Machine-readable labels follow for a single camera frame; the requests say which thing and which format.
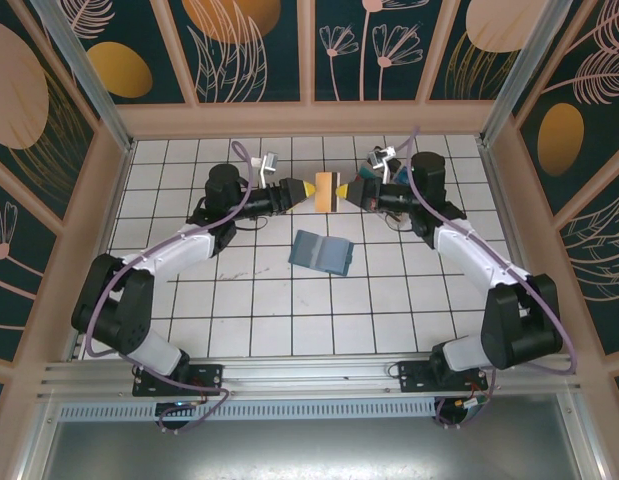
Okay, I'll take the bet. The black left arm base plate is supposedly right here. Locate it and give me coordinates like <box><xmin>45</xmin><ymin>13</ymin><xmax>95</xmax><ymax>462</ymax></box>
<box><xmin>132</xmin><ymin>363</ymin><xmax>225</xmax><ymax>399</ymax></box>

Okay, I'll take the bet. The blue leather card holder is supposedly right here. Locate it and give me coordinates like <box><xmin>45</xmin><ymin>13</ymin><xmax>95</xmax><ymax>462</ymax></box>
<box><xmin>287</xmin><ymin>229</ymin><xmax>356</xmax><ymax>277</ymax></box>

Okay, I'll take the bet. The grey metal sheet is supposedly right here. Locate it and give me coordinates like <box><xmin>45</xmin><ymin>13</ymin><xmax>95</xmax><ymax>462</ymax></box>
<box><xmin>18</xmin><ymin>419</ymin><xmax>608</xmax><ymax>480</ymax></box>

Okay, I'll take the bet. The aluminium frame post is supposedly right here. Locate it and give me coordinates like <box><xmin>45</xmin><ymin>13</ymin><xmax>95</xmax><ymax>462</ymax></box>
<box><xmin>31</xmin><ymin>0</ymin><xmax>136</xmax><ymax>154</ymax></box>
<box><xmin>477</xmin><ymin>0</ymin><xmax>575</xmax><ymax>149</ymax></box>

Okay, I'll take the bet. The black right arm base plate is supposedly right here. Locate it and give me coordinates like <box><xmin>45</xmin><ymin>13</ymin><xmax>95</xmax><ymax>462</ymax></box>
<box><xmin>397</xmin><ymin>358</ymin><xmax>490</xmax><ymax>394</ymax></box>

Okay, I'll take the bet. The aluminium mounting rail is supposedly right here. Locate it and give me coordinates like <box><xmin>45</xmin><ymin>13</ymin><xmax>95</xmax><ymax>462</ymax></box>
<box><xmin>36</xmin><ymin>353</ymin><xmax>585</xmax><ymax>401</ymax></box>

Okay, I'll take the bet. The gold card with dark stripe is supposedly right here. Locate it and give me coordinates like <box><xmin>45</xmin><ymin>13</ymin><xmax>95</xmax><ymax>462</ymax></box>
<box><xmin>313</xmin><ymin>171</ymin><xmax>341</xmax><ymax>215</ymax></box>

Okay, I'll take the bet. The grey slotted cable duct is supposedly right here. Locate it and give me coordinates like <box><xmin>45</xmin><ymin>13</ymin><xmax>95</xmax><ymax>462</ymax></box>
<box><xmin>58</xmin><ymin>402</ymin><xmax>438</xmax><ymax>421</ymax></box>

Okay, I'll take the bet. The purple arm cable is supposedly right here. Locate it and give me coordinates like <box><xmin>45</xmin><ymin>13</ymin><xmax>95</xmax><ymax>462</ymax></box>
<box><xmin>398</xmin><ymin>124</ymin><xmax>580</xmax><ymax>431</ymax></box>
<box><xmin>83</xmin><ymin>141</ymin><xmax>254</xmax><ymax>434</ymax></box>

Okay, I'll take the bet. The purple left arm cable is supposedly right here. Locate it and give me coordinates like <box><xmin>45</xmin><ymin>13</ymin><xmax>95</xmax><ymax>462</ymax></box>
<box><xmin>83</xmin><ymin>141</ymin><xmax>254</xmax><ymax>434</ymax></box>

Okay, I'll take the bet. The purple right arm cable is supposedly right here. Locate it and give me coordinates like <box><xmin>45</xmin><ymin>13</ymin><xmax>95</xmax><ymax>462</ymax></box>
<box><xmin>398</xmin><ymin>124</ymin><xmax>580</xmax><ymax>431</ymax></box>

